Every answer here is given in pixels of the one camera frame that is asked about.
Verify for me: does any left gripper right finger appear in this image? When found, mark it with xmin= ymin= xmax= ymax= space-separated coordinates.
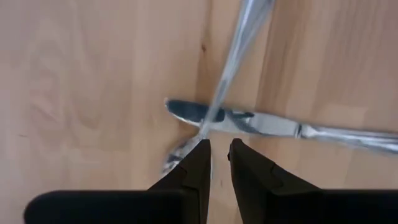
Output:
xmin=228 ymin=139 xmax=398 ymax=224

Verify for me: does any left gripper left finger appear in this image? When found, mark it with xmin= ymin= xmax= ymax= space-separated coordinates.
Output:
xmin=24 ymin=139 xmax=211 ymax=224

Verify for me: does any silver spoon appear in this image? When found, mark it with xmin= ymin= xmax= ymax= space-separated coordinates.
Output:
xmin=160 ymin=0 xmax=277 ymax=177

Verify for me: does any silver knife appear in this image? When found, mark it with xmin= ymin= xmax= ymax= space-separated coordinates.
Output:
xmin=164 ymin=98 xmax=398 ymax=156

